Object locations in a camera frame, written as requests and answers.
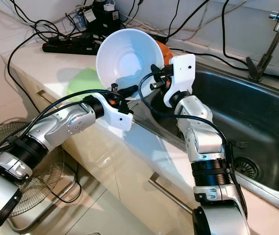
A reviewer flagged white bowl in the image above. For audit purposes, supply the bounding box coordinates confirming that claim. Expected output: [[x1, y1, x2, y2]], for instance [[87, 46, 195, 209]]
[[95, 28, 166, 101]]

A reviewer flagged cream kitchen cabinet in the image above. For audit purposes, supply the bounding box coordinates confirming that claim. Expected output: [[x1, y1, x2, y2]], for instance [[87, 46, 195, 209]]
[[2, 59, 199, 235]]

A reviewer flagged orange bowl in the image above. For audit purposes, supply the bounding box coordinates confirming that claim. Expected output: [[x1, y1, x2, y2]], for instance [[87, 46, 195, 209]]
[[156, 41, 175, 67]]

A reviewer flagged green plate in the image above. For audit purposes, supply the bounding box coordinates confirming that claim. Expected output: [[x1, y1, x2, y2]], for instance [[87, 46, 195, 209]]
[[65, 67, 106, 103]]

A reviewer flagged black power strip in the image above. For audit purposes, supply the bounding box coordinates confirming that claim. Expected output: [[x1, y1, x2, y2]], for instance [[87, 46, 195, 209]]
[[42, 38, 101, 55]]

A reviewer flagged black adapter box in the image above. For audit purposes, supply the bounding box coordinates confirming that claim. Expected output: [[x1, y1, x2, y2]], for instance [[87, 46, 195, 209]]
[[86, 0, 123, 38]]

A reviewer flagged metal faucet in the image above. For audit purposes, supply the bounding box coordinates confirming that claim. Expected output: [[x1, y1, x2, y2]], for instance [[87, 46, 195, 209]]
[[246, 0, 279, 82]]

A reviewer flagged stainless steel sink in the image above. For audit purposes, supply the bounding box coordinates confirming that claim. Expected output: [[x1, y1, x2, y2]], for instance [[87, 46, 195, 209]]
[[132, 61, 279, 219]]

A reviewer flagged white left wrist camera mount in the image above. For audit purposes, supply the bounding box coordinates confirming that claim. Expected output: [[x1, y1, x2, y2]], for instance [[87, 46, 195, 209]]
[[95, 95, 135, 132]]

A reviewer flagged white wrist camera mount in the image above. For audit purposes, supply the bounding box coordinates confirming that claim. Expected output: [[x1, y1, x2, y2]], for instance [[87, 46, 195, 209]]
[[95, 95, 135, 132], [163, 54, 197, 109]]

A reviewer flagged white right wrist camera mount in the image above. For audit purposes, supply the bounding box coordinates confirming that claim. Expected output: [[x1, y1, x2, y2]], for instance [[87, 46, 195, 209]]
[[163, 54, 197, 109]]

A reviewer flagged silver drawer handle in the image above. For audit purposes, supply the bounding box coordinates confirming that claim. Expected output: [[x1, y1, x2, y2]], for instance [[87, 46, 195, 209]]
[[34, 91, 57, 111], [148, 172, 202, 216]]

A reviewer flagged black power strip cord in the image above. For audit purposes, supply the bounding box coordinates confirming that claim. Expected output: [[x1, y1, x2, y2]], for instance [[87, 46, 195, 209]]
[[6, 33, 45, 116]]

